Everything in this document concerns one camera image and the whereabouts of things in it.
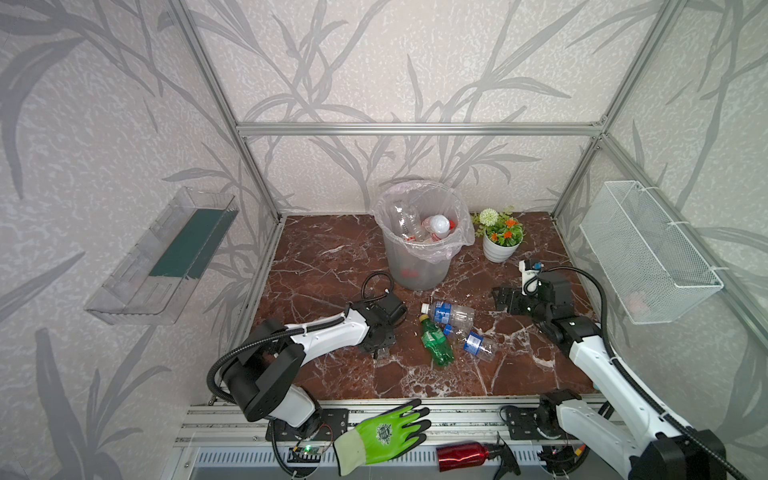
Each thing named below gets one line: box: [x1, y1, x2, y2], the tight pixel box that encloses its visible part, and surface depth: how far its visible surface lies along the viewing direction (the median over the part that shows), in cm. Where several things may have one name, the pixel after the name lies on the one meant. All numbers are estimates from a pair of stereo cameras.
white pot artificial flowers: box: [471, 205, 526, 263], surface depth 101 cm
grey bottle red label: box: [422, 214, 456, 241], surface depth 86 cm
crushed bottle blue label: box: [453, 330, 496, 362], surface depth 84 cm
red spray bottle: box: [436, 431, 521, 480], surface depth 69 cm
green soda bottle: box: [419, 314, 455, 367], surface depth 86 cm
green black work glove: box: [333, 399, 432, 477], surface depth 72 cm
